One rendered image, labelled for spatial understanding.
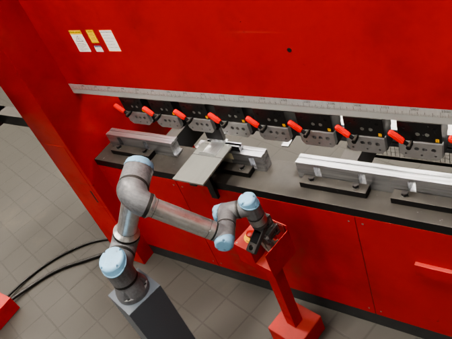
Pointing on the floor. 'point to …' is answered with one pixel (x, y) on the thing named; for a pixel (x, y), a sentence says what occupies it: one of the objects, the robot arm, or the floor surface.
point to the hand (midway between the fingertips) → (270, 252)
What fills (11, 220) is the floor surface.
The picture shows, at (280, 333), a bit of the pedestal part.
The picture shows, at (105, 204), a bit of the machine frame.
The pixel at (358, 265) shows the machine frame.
